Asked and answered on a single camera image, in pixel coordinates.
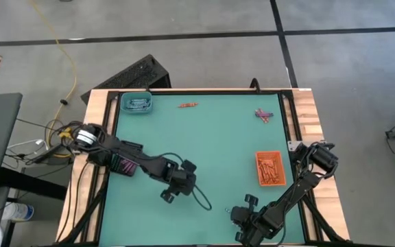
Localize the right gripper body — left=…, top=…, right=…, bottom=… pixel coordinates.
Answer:
left=230, top=193, right=277, bottom=247

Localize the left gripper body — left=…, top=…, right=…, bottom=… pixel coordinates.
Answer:
left=159, top=158, right=199, bottom=204

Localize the orange plastic basket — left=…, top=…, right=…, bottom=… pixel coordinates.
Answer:
left=254, top=150, right=287, bottom=187

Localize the teal table mat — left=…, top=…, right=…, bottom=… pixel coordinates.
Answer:
left=97, top=93, right=307, bottom=246

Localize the black plastic basket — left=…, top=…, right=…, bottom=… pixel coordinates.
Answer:
left=109, top=150, right=139, bottom=178

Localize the teal plastic basket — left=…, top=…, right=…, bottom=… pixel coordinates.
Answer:
left=120, top=91, right=154, bottom=115

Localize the yellow extension plug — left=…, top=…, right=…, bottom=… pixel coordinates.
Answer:
left=58, top=126, right=74, bottom=140

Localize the white canister blue label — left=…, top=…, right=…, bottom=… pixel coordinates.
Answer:
left=2, top=201, right=36, bottom=222

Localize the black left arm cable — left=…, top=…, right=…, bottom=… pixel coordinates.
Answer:
left=149, top=152, right=213, bottom=211

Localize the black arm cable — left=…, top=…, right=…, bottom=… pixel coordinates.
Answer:
left=295, top=142, right=337, bottom=181
left=149, top=152, right=213, bottom=211

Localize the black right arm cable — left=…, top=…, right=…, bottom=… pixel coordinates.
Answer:
left=295, top=142, right=337, bottom=181

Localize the black table frame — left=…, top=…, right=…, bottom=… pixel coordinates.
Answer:
left=56, top=88, right=352, bottom=247

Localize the yellow extension cord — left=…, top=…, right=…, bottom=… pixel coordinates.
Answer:
left=27, top=0, right=79, bottom=138

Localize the black floor cable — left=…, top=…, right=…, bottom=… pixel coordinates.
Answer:
left=14, top=117, right=86, bottom=138

